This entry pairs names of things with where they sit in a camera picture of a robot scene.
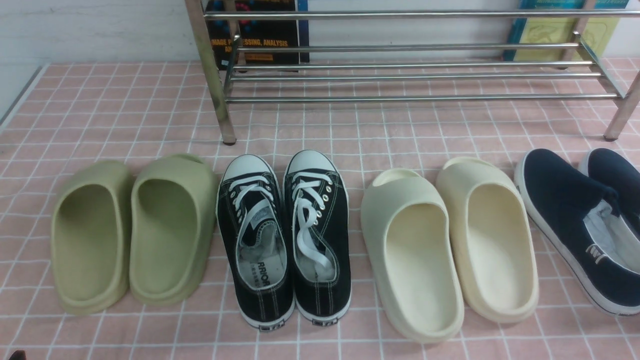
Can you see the left cream foam slipper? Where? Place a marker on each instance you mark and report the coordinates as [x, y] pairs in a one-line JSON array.
[[406, 228]]

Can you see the green foam slipper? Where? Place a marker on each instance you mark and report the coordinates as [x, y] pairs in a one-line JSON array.
[[90, 237], [173, 205]]

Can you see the cream foam slipper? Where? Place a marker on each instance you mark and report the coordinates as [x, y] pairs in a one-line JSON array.
[[491, 239], [406, 228]]

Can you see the black canvas sneaker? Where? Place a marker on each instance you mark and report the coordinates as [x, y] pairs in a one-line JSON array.
[[249, 215], [316, 204]]

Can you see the steel shoe rack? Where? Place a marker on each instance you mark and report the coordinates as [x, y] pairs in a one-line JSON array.
[[579, 62]]

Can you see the navy slip-on shoe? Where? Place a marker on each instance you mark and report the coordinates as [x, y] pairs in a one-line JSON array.
[[583, 220], [611, 169]]

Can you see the left green foam slipper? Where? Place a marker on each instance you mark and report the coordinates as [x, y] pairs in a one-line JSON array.
[[90, 237]]

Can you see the right green foam slipper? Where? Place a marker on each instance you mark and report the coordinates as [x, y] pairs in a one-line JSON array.
[[173, 205]]

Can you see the right navy slip-on shoe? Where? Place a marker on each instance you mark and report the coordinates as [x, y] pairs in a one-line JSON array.
[[611, 169]]

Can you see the left navy slip-on shoe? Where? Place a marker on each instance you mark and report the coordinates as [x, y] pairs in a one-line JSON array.
[[583, 220]]

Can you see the teal yellow book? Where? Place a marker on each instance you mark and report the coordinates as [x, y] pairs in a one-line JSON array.
[[597, 33]]

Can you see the pink grid tablecloth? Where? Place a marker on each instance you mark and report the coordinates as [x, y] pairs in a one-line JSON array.
[[74, 114]]

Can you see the right cream foam slipper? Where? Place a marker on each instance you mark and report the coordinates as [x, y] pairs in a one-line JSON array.
[[491, 239]]

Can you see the black image processing book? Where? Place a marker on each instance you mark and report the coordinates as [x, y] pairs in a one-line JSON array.
[[263, 33]]

